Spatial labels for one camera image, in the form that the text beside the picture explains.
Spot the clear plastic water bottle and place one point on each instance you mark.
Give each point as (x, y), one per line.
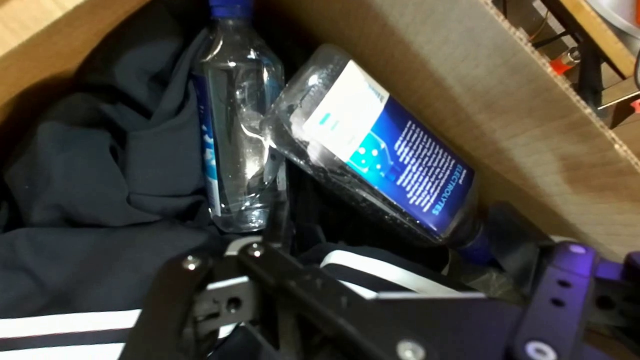
(236, 121)
(393, 153)

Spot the black white striped sandal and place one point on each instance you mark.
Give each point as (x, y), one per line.
(393, 273)

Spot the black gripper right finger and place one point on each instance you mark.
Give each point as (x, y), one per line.
(563, 301)

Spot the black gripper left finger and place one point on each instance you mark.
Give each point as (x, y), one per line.
(173, 301)

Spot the white cardboard storage box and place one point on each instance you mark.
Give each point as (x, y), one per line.
(507, 113)

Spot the black cloth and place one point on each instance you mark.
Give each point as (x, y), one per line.
(87, 200)

